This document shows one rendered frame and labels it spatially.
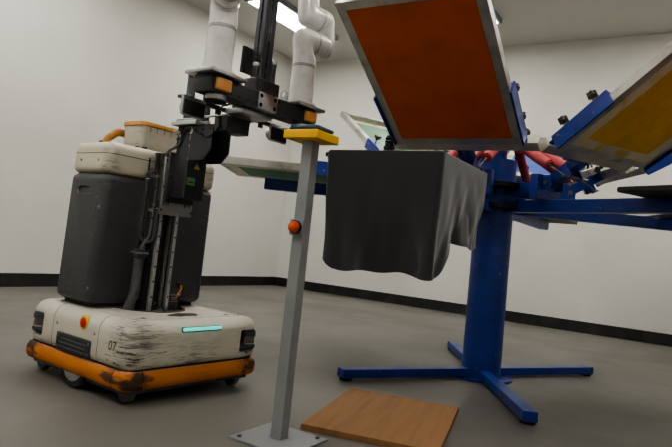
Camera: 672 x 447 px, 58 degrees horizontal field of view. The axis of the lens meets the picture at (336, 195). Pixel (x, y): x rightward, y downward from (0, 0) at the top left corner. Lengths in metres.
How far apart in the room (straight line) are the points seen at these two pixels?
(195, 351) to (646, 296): 4.93
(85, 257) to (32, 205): 3.16
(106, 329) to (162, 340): 0.19
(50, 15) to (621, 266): 5.68
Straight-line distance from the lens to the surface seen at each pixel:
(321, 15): 2.51
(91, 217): 2.46
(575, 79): 6.86
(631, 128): 2.80
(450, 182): 2.06
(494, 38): 2.31
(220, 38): 2.09
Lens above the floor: 0.61
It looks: 5 degrees up
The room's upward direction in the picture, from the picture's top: 6 degrees clockwise
